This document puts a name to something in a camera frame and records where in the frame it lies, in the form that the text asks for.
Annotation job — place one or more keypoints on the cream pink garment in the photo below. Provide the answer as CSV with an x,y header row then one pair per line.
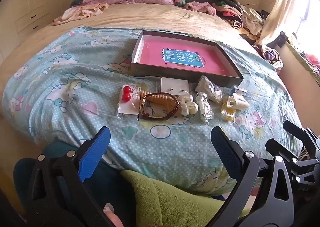
x,y
80,11

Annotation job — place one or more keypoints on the beige bedspread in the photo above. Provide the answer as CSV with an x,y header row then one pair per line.
x,y
150,16

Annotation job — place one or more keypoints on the person's left hand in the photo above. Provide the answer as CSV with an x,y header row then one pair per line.
x,y
112,213

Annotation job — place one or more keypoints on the grey cardboard box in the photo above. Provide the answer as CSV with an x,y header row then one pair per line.
x,y
175,73

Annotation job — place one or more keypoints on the yellow hair clip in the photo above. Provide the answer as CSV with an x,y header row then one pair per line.
x,y
228,115

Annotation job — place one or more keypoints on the cream curtain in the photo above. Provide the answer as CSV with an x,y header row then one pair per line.
x,y
282,4

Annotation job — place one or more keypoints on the person's green fleece trousers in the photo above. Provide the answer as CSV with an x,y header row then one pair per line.
x,y
170,199

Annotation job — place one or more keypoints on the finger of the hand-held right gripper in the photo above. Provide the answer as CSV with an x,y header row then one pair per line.
x,y
300,132
282,150

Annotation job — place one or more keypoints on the red cherry earrings on card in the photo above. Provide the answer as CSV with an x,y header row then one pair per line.
x,y
127,93

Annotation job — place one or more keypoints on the purple cloth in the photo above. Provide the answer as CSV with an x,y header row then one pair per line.
x,y
270,54

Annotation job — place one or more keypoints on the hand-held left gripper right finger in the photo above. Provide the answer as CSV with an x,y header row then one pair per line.
x,y
225,153

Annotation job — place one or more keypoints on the cat print light blue blanket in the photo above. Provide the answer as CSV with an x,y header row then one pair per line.
x,y
75,71

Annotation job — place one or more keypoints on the beige ribbed hair clip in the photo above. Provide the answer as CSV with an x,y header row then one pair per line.
x,y
156,98

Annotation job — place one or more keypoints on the black bracket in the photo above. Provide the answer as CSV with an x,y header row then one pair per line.
x,y
277,39

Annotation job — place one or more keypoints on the pearl hair claw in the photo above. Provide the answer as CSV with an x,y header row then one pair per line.
x,y
188,107

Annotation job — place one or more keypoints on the pile of mixed clothes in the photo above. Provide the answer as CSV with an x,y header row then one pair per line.
x,y
240,14

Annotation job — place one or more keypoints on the pink fuzzy garment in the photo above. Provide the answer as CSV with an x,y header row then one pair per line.
x,y
201,8

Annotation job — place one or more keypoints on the window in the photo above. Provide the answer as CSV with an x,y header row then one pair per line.
x,y
311,16

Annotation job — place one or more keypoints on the white earring card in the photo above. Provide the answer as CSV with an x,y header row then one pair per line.
x,y
174,86

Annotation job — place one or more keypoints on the bagged white hair clip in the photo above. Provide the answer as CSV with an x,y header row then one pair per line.
x,y
208,89

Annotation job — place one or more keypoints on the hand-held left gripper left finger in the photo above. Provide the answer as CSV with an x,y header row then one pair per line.
x,y
93,157

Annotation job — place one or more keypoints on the pink book with blue label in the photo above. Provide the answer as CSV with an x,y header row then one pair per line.
x,y
150,54

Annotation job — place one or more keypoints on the blue small packet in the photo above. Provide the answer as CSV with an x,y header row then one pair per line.
x,y
234,88

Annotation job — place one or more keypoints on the cream white hair claw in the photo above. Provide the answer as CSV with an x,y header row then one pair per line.
x,y
237,102

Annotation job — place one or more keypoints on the pink flower cloth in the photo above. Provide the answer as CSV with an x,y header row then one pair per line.
x,y
313,61

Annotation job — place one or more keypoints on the brown leather wrist watch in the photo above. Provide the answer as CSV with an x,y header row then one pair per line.
x,y
160,115

